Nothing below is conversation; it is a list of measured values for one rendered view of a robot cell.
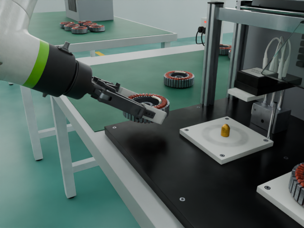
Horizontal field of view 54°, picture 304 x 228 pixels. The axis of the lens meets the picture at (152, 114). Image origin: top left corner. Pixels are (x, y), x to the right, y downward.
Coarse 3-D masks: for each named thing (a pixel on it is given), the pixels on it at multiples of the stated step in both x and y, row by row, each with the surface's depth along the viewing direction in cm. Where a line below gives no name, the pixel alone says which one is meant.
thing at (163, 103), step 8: (128, 96) 73; (136, 96) 73; (144, 96) 74; (152, 96) 73; (160, 96) 73; (152, 104) 71; (160, 104) 68; (168, 104) 69; (168, 112) 70; (136, 120) 67; (144, 120) 66
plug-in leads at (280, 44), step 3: (282, 36) 68; (273, 39) 68; (279, 39) 68; (282, 39) 68; (270, 42) 68; (279, 42) 68; (282, 42) 69; (279, 45) 66; (267, 48) 68; (276, 48) 66; (279, 48) 69; (276, 51) 66; (264, 57) 69; (264, 60) 69; (267, 60) 69; (264, 63) 69; (264, 66) 70
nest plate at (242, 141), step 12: (216, 120) 75; (228, 120) 75; (180, 132) 71; (192, 132) 69; (204, 132) 69; (216, 132) 69; (240, 132) 69; (252, 132) 69; (204, 144) 64; (216, 144) 64; (228, 144) 64; (240, 144) 64; (252, 144) 64; (264, 144) 64; (216, 156) 60; (228, 156) 60; (240, 156) 61
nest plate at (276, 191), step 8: (280, 176) 54; (288, 176) 54; (264, 184) 52; (272, 184) 52; (280, 184) 52; (288, 184) 52; (264, 192) 50; (272, 192) 50; (280, 192) 50; (288, 192) 50; (272, 200) 49; (280, 200) 48; (288, 200) 48; (280, 208) 48; (288, 208) 47; (296, 208) 47; (296, 216) 45
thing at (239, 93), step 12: (240, 72) 66; (252, 72) 65; (240, 84) 67; (252, 84) 64; (264, 84) 63; (276, 84) 65; (288, 84) 67; (240, 96) 64; (252, 96) 63; (264, 96) 74
